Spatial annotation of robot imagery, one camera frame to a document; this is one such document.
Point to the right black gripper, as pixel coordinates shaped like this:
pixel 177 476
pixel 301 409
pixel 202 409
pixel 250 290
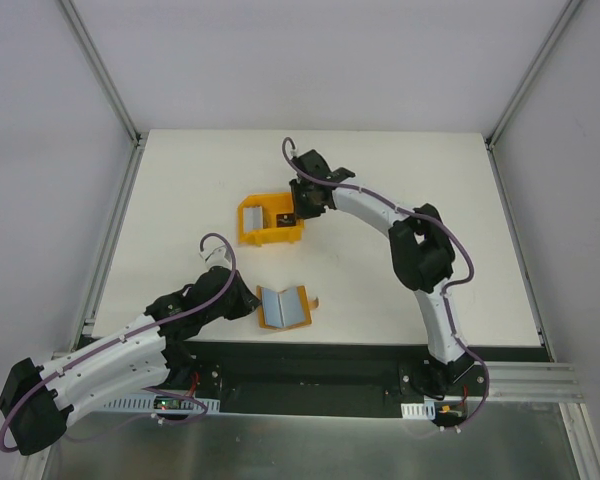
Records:
pixel 303 201

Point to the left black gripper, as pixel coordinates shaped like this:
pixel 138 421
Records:
pixel 247 301

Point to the yellow plastic bin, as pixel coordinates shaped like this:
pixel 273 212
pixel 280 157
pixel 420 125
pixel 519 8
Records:
pixel 272 204

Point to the orange leather card holder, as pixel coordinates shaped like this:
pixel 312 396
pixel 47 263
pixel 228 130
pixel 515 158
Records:
pixel 285 310

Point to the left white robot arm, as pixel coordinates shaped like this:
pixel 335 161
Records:
pixel 40 402

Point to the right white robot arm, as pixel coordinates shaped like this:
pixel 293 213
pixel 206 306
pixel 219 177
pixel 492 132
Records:
pixel 426 257

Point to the black credit card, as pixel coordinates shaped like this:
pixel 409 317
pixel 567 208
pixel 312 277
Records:
pixel 286 220

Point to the grey credit card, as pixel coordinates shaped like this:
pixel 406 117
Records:
pixel 253 219

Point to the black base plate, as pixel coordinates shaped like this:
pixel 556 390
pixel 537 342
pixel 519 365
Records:
pixel 304 379

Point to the left white cable duct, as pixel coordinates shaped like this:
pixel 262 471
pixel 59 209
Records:
pixel 148 403

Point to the white cable duct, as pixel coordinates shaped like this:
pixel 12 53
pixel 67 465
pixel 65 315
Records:
pixel 418 411
pixel 148 403

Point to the right white cable duct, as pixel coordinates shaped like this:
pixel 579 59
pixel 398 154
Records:
pixel 418 411

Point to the left aluminium frame post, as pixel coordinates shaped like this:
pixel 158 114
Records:
pixel 91 54

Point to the aluminium frame post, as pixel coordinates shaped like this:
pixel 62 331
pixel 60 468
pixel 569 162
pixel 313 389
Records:
pixel 91 54
pixel 564 19

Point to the right aluminium rail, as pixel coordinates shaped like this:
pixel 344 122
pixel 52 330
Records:
pixel 534 382

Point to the right aluminium frame post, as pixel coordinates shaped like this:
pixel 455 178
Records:
pixel 564 19

